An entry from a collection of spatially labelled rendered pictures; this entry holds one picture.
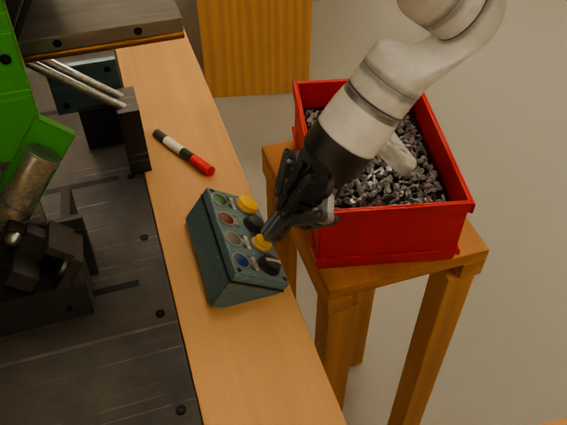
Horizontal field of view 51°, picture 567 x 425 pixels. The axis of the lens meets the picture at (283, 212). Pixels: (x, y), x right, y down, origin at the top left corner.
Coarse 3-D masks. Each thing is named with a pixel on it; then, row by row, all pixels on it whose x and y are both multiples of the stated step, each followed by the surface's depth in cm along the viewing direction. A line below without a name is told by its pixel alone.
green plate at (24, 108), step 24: (0, 0) 55; (0, 24) 56; (0, 48) 57; (0, 72) 58; (24, 72) 59; (0, 96) 59; (24, 96) 60; (0, 120) 60; (24, 120) 61; (0, 144) 61
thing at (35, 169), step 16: (32, 144) 61; (32, 160) 59; (48, 160) 60; (16, 176) 60; (32, 176) 60; (48, 176) 61; (16, 192) 61; (32, 192) 61; (0, 208) 61; (16, 208) 61; (32, 208) 63
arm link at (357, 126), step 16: (336, 96) 62; (352, 96) 60; (336, 112) 61; (352, 112) 60; (368, 112) 60; (336, 128) 61; (352, 128) 60; (368, 128) 60; (384, 128) 61; (352, 144) 61; (368, 144) 61; (384, 144) 63; (400, 144) 66; (400, 160) 64; (416, 160) 65
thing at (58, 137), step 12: (36, 120) 61; (48, 120) 62; (36, 132) 61; (48, 132) 62; (60, 132) 62; (72, 132) 63; (24, 144) 62; (48, 144) 62; (60, 144) 63; (60, 156) 63; (12, 168) 62; (0, 180) 63; (48, 180) 64; (0, 192) 63; (36, 204) 65
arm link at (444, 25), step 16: (400, 0) 56; (416, 0) 54; (432, 0) 53; (448, 0) 54; (464, 0) 54; (480, 0) 54; (416, 16) 56; (432, 16) 55; (448, 16) 55; (464, 16) 55; (432, 32) 58; (448, 32) 56
